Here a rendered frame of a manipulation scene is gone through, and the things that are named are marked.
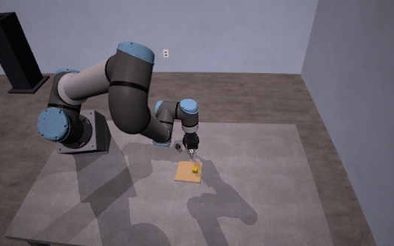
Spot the tan square mat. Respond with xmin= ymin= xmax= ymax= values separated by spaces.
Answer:
xmin=175 ymin=160 xmax=203 ymax=183

